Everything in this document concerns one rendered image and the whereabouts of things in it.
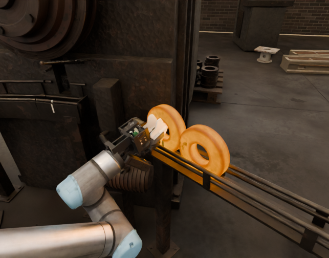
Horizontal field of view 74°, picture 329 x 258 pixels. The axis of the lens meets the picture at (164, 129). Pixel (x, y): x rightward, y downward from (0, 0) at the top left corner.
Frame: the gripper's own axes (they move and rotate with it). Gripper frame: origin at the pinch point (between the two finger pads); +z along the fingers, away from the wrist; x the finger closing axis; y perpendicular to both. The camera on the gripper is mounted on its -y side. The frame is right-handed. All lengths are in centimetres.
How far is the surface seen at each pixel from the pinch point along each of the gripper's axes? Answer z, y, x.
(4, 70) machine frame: -25, 11, 77
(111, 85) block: -0.6, 5.6, 27.1
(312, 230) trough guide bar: -4.7, -0.4, -44.6
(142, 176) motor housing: -12.3, -20.6, 5.4
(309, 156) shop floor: 107, -105, -26
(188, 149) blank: -2.9, -1.8, -11.9
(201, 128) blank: 0.4, 5.8, -14.7
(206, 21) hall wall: 477, -176, 362
